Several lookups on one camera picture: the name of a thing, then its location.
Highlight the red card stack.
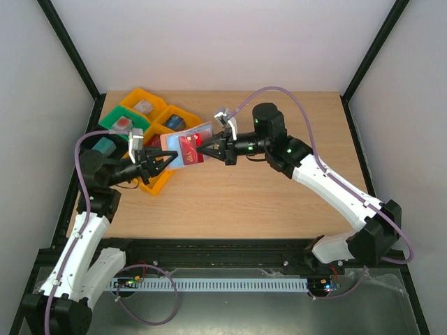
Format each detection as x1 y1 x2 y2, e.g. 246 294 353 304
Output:
145 134 161 147

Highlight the black aluminium frame rail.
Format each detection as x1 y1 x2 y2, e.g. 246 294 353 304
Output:
34 239 408 268

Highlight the yellow bin with blue cards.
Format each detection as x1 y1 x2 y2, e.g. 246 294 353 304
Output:
154 105 203 132

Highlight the yellow bin near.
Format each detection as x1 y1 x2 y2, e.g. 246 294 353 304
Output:
121 154 173 196

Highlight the green bin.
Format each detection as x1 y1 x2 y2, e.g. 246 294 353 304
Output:
99 105 150 132

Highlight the yellow bin far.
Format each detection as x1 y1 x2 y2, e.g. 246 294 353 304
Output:
119 88 168 122

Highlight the blue card stack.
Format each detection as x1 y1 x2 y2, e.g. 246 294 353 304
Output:
163 114 186 132

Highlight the slotted cable duct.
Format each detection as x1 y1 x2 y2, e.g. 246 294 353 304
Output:
122 278 308 292

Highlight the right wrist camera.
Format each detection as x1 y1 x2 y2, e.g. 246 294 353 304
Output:
214 107 237 140

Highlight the teal card stack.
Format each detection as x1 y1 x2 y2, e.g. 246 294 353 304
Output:
92 137 117 157

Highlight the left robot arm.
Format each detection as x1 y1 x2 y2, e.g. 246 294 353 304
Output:
21 147 178 334

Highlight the yellow bin with red cards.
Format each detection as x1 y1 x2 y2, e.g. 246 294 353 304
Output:
143 124 170 148

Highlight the red VIP credit card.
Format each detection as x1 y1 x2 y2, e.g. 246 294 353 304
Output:
178 131 212 166

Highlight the black bin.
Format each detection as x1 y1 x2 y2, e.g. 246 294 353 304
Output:
75 125 129 159

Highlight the red-dot card stack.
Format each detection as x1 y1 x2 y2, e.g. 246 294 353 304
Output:
111 116 133 135

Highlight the pink leather card holder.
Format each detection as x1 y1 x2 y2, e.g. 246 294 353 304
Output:
161 122 213 170

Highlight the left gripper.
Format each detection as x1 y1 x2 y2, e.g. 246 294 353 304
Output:
105 147 178 187

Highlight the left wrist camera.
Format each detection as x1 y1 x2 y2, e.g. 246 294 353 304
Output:
128 128 144 163

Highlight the white card stack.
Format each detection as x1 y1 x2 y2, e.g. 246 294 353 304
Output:
133 99 154 115

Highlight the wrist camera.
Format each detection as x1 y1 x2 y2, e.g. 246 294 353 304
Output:
214 107 237 140
128 128 144 163

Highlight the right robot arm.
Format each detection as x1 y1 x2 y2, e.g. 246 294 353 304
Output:
197 103 402 274

